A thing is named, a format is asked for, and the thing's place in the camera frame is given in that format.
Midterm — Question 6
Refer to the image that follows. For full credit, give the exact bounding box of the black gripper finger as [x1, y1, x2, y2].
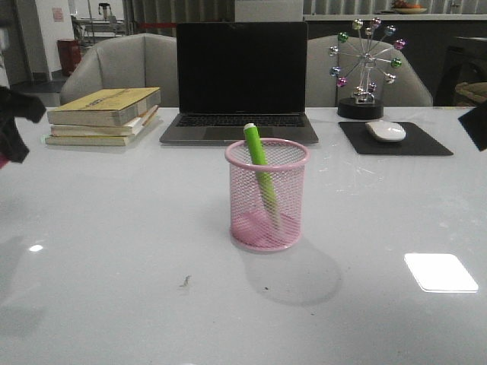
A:
[1, 86, 46, 163]
[458, 103, 487, 151]

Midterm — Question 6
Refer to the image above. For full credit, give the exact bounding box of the green highlighter pen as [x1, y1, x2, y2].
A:
[243, 122, 281, 229]

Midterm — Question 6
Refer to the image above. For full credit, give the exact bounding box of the pink mesh pen holder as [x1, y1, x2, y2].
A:
[224, 138, 310, 251]

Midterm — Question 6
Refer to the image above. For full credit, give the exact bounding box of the black mouse pad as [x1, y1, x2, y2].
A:
[339, 122, 454, 157]

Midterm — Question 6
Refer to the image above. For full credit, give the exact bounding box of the red bin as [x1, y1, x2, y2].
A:
[57, 39, 81, 76]

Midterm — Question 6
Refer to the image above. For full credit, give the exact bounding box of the white computer mouse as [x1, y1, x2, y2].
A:
[365, 120, 406, 142]

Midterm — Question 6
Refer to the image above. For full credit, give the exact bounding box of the top yellow book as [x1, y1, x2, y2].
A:
[47, 87, 161, 127]

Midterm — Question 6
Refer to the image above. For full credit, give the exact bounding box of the bottom book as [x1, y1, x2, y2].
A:
[43, 121, 151, 146]

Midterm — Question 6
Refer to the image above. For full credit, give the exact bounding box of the middle book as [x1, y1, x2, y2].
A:
[50, 106, 158, 137]

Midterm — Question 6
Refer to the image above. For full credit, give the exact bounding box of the right grey armchair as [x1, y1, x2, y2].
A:
[305, 35, 433, 107]

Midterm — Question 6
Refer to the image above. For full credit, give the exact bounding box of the grey armchair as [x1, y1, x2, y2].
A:
[59, 33, 179, 107]
[305, 35, 433, 107]

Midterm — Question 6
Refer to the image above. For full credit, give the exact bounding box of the ferris wheel desk ornament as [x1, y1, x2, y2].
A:
[328, 17, 406, 120]

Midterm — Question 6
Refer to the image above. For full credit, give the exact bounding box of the fruit bowl on counter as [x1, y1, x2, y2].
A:
[391, 0, 427, 14]

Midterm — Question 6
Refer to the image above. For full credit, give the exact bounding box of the left grey armchair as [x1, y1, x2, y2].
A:
[59, 33, 179, 107]

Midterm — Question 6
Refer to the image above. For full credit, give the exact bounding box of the grey open laptop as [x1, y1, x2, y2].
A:
[160, 21, 319, 144]

